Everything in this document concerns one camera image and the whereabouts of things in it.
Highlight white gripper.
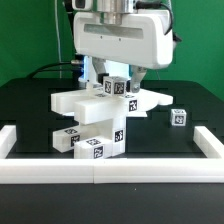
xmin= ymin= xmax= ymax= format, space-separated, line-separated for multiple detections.
xmin=74 ymin=10 xmax=173 ymax=93

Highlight white chair back frame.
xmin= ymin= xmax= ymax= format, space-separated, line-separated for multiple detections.
xmin=50 ymin=85 xmax=174 ymax=126

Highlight white chair seat part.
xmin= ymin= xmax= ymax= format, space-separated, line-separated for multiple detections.
xmin=79 ymin=117 xmax=126 ymax=156

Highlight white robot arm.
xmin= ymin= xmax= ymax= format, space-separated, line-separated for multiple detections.
xmin=71 ymin=0 xmax=174 ymax=93

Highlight white tag sheet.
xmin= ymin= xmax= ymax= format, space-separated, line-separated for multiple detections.
xmin=62 ymin=112 xmax=147 ymax=118

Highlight white front fence bar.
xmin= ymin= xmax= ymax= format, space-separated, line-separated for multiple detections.
xmin=0 ymin=159 xmax=224 ymax=184

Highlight white right fence block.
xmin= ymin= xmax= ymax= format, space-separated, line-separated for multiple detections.
xmin=193 ymin=126 xmax=224 ymax=159

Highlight white fence block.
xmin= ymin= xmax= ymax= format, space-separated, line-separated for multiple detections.
xmin=0 ymin=125 xmax=17 ymax=159
xmin=193 ymin=126 xmax=224 ymax=159

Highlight white left fence block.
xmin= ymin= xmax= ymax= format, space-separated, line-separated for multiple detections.
xmin=0 ymin=125 xmax=17 ymax=159

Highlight black cable bundle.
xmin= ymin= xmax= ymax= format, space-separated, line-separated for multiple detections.
xmin=27 ymin=0 xmax=85 ymax=80

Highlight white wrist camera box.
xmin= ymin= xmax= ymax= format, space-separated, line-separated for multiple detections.
xmin=72 ymin=0 xmax=95 ymax=11

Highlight thin grey cable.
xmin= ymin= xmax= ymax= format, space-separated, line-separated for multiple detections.
xmin=54 ymin=0 xmax=63 ymax=80

